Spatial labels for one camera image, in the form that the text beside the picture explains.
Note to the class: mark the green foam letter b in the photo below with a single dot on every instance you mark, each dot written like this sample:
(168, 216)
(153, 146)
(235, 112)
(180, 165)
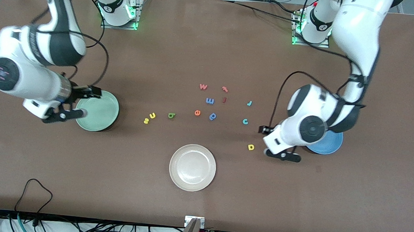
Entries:
(171, 115)

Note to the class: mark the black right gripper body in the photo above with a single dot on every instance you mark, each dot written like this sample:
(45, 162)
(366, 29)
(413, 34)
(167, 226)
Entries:
(78, 92)

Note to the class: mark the beige plate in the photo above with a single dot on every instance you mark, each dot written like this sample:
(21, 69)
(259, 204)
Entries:
(192, 167)

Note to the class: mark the green plate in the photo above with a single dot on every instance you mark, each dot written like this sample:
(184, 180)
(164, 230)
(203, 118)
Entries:
(102, 107)

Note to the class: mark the white marker tag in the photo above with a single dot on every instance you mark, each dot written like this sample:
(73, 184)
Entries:
(202, 223)

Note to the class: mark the blue foam letter p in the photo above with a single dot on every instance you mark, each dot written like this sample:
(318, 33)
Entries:
(212, 116)

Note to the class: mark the blue plate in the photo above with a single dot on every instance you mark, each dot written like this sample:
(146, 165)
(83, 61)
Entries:
(327, 146)

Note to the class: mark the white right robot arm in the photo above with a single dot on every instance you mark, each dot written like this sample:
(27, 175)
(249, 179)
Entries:
(16, 77)

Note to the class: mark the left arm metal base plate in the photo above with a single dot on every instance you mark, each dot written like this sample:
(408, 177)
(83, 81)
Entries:
(310, 44)

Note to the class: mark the red foam letter w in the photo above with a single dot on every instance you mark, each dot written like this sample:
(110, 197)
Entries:
(203, 86)

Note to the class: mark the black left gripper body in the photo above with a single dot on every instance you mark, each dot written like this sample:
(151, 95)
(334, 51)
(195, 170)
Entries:
(264, 129)

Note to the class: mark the yellow foam letter a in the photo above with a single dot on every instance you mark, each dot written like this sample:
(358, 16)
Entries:
(251, 147)

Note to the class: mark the yellow foam letter u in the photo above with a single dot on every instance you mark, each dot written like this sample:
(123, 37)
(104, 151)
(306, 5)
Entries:
(152, 116)

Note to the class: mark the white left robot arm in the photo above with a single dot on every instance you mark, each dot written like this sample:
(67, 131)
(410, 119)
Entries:
(358, 32)

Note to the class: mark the blue foam letter m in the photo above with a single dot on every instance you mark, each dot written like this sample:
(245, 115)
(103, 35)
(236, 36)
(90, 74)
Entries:
(210, 101)

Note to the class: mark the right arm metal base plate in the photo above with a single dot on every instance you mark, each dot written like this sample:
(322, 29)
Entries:
(138, 13)

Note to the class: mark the red foam letter t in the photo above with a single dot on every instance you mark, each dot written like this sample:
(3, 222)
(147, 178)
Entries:
(225, 89)

